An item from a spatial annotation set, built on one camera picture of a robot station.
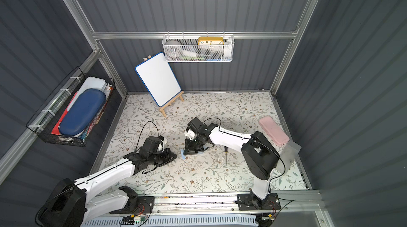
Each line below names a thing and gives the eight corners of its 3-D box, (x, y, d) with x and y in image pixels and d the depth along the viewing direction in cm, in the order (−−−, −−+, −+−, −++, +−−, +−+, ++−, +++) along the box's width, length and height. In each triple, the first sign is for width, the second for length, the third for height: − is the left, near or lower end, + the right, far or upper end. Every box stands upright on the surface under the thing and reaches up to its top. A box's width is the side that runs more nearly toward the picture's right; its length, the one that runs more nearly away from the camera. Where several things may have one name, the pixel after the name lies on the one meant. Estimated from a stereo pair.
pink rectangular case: (278, 147, 94) (280, 145, 92) (256, 121, 106) (257, 119, 104) (289, 141, 97) (291, 139, 94) (267, 116, 109) (268, 114, 107)
